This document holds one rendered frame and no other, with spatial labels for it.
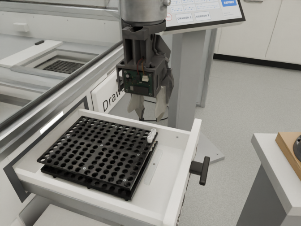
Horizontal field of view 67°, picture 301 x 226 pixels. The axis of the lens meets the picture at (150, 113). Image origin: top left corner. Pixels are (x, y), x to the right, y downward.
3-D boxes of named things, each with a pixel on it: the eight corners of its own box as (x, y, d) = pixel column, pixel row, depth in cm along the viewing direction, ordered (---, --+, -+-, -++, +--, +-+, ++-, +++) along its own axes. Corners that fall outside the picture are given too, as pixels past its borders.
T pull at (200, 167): (209, 160, 49) (210, 155, 49) (204, 187, 44) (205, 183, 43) (193, 156, 50) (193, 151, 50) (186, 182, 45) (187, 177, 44)
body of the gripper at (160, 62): (117, 94, 41) (109, 26, 35) (135, 75, 48) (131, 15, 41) (156, 101, 39) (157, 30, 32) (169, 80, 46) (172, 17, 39)
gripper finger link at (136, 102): (120, 126, 48) (122, 89, 43) (131, 111, 53) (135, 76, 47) (134, 130, 47) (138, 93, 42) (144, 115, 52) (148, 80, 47)
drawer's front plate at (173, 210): (197, 149, 63) (202, 118, 57) (169, 257, 41) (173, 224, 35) (191, 148, 64) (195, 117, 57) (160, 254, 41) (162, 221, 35)
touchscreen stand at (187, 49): (224, 158, 171) (262, 15, 112) (172, 178, 156) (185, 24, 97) (188, 122, 208) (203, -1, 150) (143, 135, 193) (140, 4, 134)
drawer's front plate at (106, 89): (134, 83, 96) (133, 58, 90) (100, 122, 74) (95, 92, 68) (130, 82, 97) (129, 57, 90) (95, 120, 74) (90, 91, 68)
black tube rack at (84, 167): (157, 150, 60) (158, 132, 57) (131, 207, 47) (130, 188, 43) (85, 133, 66) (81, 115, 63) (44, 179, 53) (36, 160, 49)
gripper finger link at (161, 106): (149, 134, 47) (142, 94, 42) (158, 118, 51) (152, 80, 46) (164, 135, 45) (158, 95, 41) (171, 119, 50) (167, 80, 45)
